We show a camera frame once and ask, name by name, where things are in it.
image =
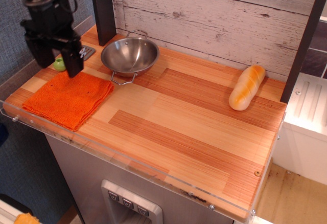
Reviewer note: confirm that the yellow object at corner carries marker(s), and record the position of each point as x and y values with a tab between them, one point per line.
26	218

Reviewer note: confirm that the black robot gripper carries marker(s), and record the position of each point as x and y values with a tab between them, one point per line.
50	27

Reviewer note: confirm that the grey toy fridge cabinet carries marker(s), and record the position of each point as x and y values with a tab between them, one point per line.
84	173

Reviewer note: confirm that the stainless steel bowl with handles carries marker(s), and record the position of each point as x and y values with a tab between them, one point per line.
130	57

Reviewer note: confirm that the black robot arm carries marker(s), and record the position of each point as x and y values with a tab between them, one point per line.
50	28

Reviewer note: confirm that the clear acrylic edge guard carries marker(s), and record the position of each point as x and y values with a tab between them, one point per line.
216	157

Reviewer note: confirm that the white toy sink unit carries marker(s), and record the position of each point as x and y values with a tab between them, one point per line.
301	147

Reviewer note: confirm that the orange cloth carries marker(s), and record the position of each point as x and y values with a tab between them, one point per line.
69	102

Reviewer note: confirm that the green handled grey spatula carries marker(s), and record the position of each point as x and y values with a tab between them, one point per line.
85	53

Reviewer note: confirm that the silver dispenser panel with buttons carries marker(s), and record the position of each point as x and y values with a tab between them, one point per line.
124	206

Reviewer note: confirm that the dark right frame post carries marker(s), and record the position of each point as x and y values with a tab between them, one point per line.
308	34

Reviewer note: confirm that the toy bread loaf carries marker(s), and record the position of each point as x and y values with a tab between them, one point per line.
246	87

